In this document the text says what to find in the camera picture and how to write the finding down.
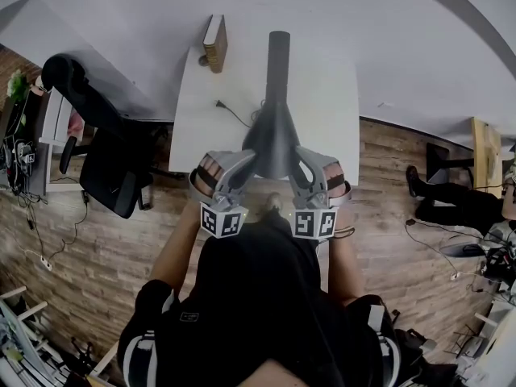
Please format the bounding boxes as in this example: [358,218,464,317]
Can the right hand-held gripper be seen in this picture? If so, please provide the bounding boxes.
[288,145,354,242]

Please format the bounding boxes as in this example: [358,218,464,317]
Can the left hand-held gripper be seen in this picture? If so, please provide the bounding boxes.
[188,149,259,240]

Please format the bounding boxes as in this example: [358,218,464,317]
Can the dark grey desk lamp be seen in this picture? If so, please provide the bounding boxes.
[240,30,302,181]

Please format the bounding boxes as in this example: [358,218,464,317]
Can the person's right forearm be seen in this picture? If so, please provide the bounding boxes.
[322,222,364,306]

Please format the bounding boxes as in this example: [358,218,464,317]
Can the person's left forearm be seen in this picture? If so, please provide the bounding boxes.
[150,204,207,298]

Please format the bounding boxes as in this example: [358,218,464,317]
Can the person's right hand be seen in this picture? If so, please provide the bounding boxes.
[323,162,347,196]

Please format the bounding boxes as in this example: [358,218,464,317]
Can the person's left hand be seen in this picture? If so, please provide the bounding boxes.
[196,154,229,195]

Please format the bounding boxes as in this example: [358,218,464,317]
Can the person's shoe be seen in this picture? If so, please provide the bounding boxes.
[260,192,284,218]
[406,164,421,199]

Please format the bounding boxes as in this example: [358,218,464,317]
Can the white table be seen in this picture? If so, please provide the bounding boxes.
[168,26,360,188]

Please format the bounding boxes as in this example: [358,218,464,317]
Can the brown hardcover book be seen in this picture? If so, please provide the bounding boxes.
[201,14,229,75]

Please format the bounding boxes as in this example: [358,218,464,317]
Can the person's black shirt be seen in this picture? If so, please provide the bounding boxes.
[116,211,404,387]

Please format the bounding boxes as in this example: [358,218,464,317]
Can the black office chair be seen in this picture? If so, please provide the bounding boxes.
[41,52,171,220]

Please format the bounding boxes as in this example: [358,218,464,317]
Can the grey round base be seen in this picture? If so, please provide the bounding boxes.
[438,243,485,259]

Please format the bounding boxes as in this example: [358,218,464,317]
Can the white side shelf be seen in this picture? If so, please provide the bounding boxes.
[39,86,86,185]

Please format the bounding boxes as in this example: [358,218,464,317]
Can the black bag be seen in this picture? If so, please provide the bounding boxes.
[393,327,459,387]

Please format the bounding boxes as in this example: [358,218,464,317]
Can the plant with white flowers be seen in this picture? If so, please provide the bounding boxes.
[5,69,30,101]

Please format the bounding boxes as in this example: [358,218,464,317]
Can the black tripod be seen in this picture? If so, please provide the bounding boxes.
[59,335,106,381]

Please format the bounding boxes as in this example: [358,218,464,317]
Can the white wooden rack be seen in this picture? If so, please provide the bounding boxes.
[0,285,61,387]

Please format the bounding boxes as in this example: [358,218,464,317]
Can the black power cable with plug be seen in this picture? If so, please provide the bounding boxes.
[214,99,265,131]

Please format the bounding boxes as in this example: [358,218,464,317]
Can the black cable with white plug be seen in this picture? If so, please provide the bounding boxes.
[404,218,463,281]

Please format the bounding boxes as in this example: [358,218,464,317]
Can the black power adapter with cable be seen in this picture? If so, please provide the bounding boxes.
[52,189,90,257]

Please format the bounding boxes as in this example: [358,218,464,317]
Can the pile of electronics and cables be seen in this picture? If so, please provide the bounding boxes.
[0,94,49,207]

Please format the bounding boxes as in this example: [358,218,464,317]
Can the white metal frame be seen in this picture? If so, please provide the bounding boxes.
[453,299,516,387]

